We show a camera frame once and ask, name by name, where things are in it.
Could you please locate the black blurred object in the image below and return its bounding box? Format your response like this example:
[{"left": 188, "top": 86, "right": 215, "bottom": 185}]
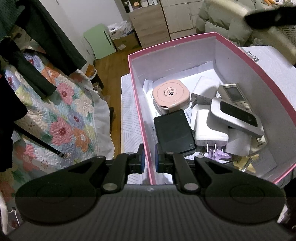
[{"left": 245, "top": 6, "right": 296, "bottom": 29}]

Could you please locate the pink round-cornered compact case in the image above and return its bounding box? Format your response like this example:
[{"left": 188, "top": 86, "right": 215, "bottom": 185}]
[{"left": 152, "top": 79, "right": 191, "bottom": 115}]

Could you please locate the white plastic bag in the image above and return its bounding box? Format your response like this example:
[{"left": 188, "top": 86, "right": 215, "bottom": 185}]
[{"left": 107, "top": 20, "right": 134, "bottom": 40}]

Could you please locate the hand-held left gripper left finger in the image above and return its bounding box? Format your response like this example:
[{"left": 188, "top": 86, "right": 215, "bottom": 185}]
[{"left": 67, "top": 144, "right": 146, "bottom": 194}]

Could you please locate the white rectangular block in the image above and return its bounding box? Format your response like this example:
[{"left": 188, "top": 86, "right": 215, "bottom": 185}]
[{"left": 228, "top": 128, "right": 252, "bottom": 155}]

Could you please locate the green folding table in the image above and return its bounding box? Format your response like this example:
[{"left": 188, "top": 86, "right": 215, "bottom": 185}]
[{"left": 83, "top": 23, "right": 117, "bottom": 60}]

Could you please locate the white plug charger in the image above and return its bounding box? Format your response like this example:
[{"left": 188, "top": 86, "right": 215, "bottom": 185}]
[{"left": 195, "top": 109, "right": 229, "bottom": 153}]

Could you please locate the small metal tool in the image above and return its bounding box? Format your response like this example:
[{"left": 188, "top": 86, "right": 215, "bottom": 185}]
[{"left": 240, "top": 157, "right": 254, "bottom": 172}]

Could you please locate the wooden shelf dresser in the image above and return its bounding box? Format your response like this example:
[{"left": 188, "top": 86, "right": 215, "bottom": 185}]
[{"left": 128, "top": 3, "right": 171, "bottom": 49}]

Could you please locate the white remote control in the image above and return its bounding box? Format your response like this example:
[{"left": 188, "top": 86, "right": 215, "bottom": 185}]
[{"left": 217, "top": 83, "right": 252, "bottom": 112}]

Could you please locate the floral quilt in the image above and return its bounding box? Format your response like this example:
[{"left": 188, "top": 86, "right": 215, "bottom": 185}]
[{"left": 0, "top": 50, "right": 116, "bottom": 223}]

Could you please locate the purple hair clip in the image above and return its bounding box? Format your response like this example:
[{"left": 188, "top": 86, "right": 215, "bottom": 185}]
[{"left": 205, "top": 149, "right": 233, "bottom": 161}]

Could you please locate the group of toiletry bottles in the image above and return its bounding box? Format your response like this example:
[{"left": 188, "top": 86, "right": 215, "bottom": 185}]
[{"left": 124, "top": 0, "right": 160, "bottom": 12}]

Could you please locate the light wooden wardrobe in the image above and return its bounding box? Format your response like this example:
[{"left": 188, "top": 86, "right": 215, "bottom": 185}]
[{"left": 159, "top": 0, "right": 208, "bottom": 40}]

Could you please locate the black rod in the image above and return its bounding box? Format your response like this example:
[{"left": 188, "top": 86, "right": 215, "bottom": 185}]
[{"left": 13, "top": 122, "right": 68, "bottom": 158}]

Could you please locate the black hanging garment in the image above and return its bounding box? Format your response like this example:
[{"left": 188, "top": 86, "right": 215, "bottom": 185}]
[{"left": 0, "top": 38, "right": 28, "bottom": 172}]

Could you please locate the white cable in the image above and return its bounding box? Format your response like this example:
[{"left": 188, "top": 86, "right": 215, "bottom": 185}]
[{"left": 6, "top": 206, "right": 20, "bottom": 233}]

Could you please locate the grey-green puffer jacket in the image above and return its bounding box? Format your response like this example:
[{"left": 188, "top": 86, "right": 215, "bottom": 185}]
[{"left": 195, "top": 0, "right": 255, "bottom": 47}]

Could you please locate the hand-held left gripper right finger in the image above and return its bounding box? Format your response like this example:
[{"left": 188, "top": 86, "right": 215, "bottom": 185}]
[{"left": 154, "top": 143, "right": 234, "bottom": 194}]

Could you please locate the white router with black screen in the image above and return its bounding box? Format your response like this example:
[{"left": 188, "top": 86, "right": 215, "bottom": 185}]
[{"left": 207, "top": 97, "right": 264, "bottom": 137}]

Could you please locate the black portable hard drive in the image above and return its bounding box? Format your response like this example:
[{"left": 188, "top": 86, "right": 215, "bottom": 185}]
[{"left": 154, "top": 109, "right": 197, "bottom": 156}]

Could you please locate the grey plug adapter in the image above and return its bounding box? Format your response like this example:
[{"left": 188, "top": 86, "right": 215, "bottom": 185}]
[{"left": 191, "top": 93, "right": 211, "bottom": 110}]

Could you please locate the white power adapter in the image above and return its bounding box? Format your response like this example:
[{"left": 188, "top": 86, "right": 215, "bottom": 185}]
[{"left": 192, "top": 76, "right": 221, "bottom": 98}]

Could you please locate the brown cardboard box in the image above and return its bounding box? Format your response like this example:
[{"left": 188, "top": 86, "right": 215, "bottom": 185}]
[{"left": 112, "top": 32, "right": 141, "bottom": 52}]

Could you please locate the white basin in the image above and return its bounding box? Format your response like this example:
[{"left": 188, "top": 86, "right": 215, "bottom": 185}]
[{"left": 86, "top": 63, "right": 97, "bottom": 81}]

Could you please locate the dark hanging garment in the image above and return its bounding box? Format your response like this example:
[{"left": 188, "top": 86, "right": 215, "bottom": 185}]
[{"left": 14, "top": 0, "right": 87, "bottom": 98}]

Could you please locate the pink cardboard box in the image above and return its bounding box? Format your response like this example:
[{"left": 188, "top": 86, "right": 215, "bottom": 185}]
[{"left": 128, "top": 32, "right": 296, "bottom": 185}]

